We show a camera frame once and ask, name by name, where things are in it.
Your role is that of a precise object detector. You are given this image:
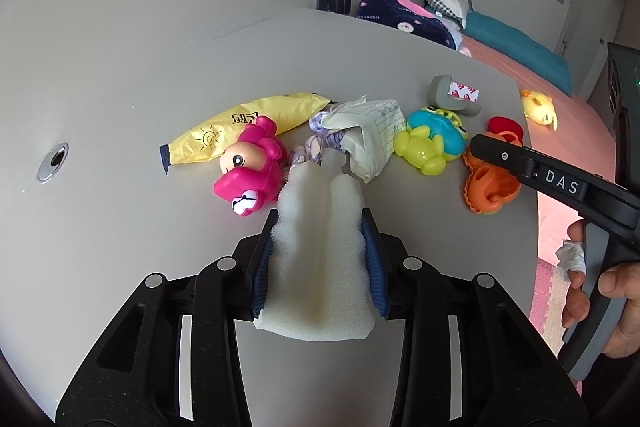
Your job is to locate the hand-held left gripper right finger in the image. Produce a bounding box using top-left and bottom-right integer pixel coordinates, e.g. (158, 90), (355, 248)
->
(360, 207), (588, 427)

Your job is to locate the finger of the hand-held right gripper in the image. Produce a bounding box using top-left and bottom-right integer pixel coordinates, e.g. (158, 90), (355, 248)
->
(469, 133), (538, 182)

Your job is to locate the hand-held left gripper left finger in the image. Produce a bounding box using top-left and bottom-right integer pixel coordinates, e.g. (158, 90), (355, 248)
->
(55, 207), (279, 427)

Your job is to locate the white foam sponge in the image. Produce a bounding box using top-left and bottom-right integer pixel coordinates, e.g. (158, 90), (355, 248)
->
(252, 148), (376, 342)

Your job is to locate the blue and green frog toy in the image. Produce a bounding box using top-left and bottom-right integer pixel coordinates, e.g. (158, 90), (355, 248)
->
(393, 106), (471, 176)

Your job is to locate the lined paper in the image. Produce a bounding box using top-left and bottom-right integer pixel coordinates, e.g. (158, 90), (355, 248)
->
(320, 96), (407, 184)

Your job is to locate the person's right hand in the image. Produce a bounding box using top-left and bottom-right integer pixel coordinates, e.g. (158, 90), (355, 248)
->
(555, 218), (640, 358)

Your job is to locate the red plastic toy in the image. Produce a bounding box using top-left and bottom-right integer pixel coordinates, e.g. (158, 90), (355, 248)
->
(487, 117), (524, 145)

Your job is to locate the orange plastic toy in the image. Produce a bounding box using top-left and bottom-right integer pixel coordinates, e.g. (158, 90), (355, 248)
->
(462, 132), (523, 215)

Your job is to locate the white finger bandage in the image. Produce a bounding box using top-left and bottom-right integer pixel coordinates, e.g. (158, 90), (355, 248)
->
(555, 239), (587, 283)

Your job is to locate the yellow duck toy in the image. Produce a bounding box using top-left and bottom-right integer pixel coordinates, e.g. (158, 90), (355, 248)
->
(520, 89), (559, 131)

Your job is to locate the pink bed sheet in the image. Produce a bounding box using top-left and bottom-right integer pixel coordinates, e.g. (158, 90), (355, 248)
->
(457, 34), (621, 268)

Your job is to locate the grey adhesive hook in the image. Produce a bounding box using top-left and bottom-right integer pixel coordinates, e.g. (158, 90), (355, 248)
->
(426, 75), (483, 118)

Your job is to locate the pink plastic animal toy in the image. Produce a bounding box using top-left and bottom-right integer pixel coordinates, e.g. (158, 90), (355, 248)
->
(213, 115), (288, 219)

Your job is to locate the teal duvet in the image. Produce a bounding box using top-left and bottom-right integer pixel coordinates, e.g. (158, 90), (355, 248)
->
(462, 11), (572, 96)

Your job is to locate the light blue blanket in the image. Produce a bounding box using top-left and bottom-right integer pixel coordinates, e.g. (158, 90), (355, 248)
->
(435, 14), (466, 52)

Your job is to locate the yellow banana-shaped packet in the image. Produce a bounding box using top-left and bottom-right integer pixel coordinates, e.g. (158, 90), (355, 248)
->
(159, 92), (335, 178)

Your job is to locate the navy printed blanket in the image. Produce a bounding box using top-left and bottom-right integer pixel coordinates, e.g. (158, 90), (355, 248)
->
(356, 0), (463, 50)

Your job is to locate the pink fleece blanket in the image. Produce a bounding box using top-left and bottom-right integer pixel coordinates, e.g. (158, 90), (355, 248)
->
(392, 0), (436, 20)

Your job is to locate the grey door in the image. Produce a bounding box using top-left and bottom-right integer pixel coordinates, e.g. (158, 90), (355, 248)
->
(550, 0), (628, 95)

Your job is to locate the metal desk grommet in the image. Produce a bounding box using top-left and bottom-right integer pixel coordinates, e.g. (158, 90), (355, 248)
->
(37, 142), (69, 182)

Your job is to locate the purple and white rope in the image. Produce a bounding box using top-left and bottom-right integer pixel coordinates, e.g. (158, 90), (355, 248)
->
(284, 109), (346, 182)

